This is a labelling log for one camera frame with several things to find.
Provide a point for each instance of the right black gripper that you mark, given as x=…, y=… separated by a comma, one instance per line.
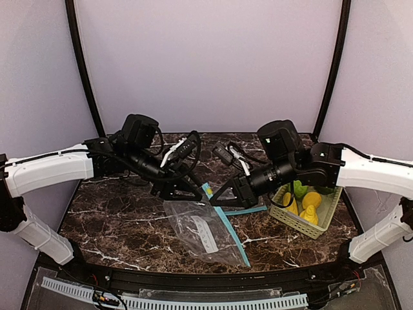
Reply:
x=246, y=189

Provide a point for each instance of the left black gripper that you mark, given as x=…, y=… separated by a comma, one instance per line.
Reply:
x=162, y=186

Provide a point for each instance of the clear zip bag blue zipper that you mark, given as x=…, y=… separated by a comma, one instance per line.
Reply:
x=205, y=231

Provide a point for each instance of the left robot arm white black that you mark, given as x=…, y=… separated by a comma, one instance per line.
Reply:
x=170, y=171

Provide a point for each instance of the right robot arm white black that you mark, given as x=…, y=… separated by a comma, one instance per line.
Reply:
x=326, y=165

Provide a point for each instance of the green toy fruit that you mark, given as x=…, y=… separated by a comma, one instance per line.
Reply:
x=300, y=190

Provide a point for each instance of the yellow toy lemon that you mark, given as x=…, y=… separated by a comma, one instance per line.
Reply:
x=312, y=198

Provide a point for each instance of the yellow toy pear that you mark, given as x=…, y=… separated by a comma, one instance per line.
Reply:
x=310, y=214

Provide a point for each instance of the pale green plastic basket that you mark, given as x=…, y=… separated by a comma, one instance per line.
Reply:
x=325, y=211

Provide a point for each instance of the black front table rail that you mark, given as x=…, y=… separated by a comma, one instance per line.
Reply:
x=316, y=278

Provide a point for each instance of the white slotted cable duct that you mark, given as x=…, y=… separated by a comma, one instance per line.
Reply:
x=158, y=300

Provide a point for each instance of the left black frame post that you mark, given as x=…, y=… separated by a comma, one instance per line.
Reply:
x=75, y=36

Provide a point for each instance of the black frame post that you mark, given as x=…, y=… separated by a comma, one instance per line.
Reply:
x=75, y=36
x=334, y=67

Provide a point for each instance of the right black frame post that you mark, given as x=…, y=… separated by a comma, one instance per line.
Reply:
x=334, y=67

